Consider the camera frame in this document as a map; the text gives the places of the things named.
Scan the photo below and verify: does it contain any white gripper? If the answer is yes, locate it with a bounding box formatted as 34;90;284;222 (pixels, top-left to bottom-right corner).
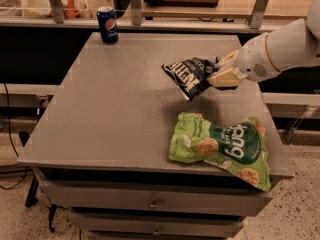
207;33;280;89

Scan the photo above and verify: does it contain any blue chip bag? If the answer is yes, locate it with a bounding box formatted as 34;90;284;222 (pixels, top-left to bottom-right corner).
161;57;219;101

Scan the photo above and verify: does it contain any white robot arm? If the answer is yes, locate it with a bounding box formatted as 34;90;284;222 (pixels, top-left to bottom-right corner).
207;0;320;88

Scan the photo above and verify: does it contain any green rice chip bag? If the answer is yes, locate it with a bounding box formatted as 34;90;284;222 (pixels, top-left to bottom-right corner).
169;113;271;192

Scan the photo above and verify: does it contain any orange white snack bag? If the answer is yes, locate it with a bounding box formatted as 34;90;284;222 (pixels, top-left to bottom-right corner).
60;0;93;19

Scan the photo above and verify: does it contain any blue Pepsi can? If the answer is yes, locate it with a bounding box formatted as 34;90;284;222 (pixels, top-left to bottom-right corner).
97;6;118;44

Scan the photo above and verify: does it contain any grey drawer cabinet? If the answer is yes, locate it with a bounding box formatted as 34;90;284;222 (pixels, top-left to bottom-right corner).
20;33;293;240

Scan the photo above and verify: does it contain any brass top drawer knob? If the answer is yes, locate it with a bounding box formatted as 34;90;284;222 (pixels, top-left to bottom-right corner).
149;198;159;210

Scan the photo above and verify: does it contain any brass drawer knob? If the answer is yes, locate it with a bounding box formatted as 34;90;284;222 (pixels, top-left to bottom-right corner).
152;228;161;237
149;198;159;210

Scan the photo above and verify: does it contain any brass middle drawer knob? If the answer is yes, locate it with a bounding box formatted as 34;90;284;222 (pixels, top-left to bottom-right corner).
152;228;161;237

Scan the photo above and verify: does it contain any top grey drawer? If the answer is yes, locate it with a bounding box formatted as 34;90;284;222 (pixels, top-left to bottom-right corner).
40;180;272;216

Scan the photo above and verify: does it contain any grey drawer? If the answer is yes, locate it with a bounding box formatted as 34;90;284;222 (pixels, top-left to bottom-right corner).
71;213;243;238
40;180;272;216

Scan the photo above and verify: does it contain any middle grey drawer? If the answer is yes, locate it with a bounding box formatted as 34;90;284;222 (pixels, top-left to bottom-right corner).
71;213;243;238

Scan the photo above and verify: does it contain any right metal railing post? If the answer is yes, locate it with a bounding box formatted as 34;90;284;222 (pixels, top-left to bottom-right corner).
248;0;269;29

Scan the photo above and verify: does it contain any metal railing post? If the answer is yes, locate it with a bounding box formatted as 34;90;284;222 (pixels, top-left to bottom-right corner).
49;0;65;23
248;0;269;29
130;0;142;26

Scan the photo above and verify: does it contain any middle metal railing post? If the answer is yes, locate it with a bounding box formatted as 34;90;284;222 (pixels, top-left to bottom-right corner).
130;0;142;26

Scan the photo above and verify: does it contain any left metal railing post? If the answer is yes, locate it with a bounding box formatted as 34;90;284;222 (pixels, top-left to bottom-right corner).
49;0;65;23

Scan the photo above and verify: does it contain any black floor cable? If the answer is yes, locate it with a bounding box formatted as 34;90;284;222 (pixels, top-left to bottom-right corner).
0;82;32;191

